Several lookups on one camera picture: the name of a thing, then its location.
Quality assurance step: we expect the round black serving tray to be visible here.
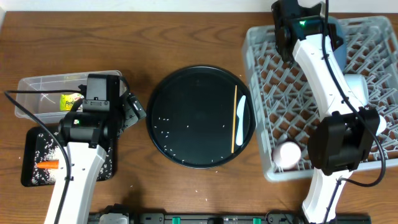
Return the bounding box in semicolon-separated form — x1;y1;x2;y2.
146;65;256;169

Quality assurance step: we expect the light blue bowl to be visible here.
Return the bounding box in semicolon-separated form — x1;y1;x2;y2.
345;74;369;106

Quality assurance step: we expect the pink cup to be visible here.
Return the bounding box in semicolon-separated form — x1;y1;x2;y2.
272;141;302;169

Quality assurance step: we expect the dark blue plate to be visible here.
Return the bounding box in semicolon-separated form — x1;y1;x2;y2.
328;16;347;71

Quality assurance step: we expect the black rectangular tray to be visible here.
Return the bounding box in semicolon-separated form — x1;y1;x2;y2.
21;126;117;187

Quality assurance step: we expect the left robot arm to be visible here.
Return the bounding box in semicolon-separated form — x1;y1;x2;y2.
45;74;146;223

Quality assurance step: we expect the pile of white rice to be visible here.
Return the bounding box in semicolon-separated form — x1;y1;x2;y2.
28;133;116;186

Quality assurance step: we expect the grey plastic dishwasher rack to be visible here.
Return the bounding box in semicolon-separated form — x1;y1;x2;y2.
243;16;397;182

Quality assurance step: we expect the white plastic knife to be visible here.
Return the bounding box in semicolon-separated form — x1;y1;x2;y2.
236;95;246;146

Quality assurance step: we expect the clear plastic bin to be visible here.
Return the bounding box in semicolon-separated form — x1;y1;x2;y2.
15;70;126;126

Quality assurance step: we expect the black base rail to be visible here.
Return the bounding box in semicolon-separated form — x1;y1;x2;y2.
88;204;373;224

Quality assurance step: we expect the light blue cup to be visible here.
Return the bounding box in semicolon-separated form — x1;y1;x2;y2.
376;115;387;136

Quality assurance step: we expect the yellow foil snack wrapper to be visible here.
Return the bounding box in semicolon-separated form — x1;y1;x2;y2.
59;93;83;111

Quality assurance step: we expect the orange carrot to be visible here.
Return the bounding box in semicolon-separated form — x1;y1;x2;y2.
36;160;59;170

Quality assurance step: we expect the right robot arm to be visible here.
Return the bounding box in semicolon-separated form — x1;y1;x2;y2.
271;0;385;223

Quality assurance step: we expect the wooden chopstick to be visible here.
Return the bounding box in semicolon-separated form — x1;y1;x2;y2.
231;85;238;154

